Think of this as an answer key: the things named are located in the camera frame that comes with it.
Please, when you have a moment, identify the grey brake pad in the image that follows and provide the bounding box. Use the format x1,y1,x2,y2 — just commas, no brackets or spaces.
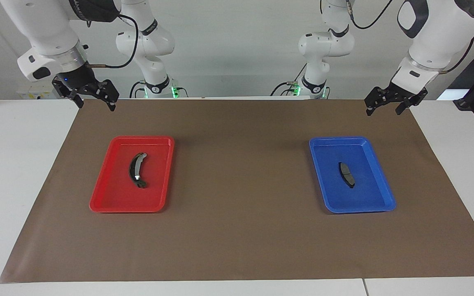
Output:
339,162,356,189

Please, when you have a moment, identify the curved brake shoe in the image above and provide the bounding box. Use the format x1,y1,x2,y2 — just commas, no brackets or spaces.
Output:
128,153,148,189

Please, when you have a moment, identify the blue plastic tray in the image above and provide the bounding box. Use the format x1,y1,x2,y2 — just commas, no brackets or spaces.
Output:
309,137,397,214

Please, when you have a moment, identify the red plastic tray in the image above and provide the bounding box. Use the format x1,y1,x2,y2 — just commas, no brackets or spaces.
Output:
89,136,175,213

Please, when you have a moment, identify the brown paper mat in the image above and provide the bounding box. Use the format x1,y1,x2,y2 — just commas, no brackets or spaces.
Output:
0,99,474,284

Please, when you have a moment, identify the black right base cable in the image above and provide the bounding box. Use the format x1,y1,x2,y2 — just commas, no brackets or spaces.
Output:
129,80,145,99

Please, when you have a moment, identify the black base cable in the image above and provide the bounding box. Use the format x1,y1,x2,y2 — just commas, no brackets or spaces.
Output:
129,80,145,99
276,64,307,97

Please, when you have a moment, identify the white wall box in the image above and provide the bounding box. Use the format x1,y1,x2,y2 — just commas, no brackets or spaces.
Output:
17,84,56,100

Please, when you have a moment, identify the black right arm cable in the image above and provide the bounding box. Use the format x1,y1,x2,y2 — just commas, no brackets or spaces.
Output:
86,14,139,69

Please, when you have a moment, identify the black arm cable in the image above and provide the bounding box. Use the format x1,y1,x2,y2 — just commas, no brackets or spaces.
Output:
86,14,139,69
320,0,474,75

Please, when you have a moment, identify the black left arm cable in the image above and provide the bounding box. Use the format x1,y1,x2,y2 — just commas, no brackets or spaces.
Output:
320,0,474,75

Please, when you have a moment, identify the black left base cable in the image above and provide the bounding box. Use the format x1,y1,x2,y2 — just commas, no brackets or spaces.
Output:
276,64,307,97

